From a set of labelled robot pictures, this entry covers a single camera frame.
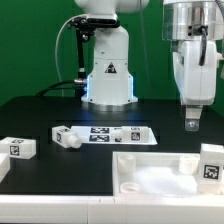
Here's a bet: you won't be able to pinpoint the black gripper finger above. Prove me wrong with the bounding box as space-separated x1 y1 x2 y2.
185 105 203 132

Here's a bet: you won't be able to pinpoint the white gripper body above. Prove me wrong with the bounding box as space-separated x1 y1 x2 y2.
173 41 217 105

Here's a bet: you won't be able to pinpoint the white fence rail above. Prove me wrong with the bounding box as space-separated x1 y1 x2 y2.
0 153 10 183
0 195 224 224

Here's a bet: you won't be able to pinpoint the black cables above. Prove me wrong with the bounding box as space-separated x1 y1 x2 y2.
35 79 88 98

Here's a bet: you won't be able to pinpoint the white marker sheet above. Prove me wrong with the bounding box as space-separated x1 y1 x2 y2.
71 126 157 145

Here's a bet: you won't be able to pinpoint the white left fence rail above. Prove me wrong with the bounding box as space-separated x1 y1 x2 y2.
0 153 10 183

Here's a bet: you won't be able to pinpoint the white front fence rail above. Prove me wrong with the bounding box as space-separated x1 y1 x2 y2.
0 195 224 224

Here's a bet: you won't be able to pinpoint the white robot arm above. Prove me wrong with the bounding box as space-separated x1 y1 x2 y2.
74 0 224 131

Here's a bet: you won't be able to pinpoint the white square table top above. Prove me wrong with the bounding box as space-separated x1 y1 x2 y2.
112 151 224 198

